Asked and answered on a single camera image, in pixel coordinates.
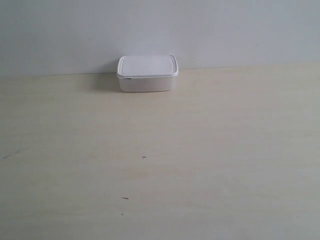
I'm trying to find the white lidded plastic container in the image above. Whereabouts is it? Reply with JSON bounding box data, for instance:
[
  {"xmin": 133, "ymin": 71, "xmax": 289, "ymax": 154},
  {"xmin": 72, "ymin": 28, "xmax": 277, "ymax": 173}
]
[{"xmin": 116, "ymin": 54, "xmax": 179, "ymax": 93}]

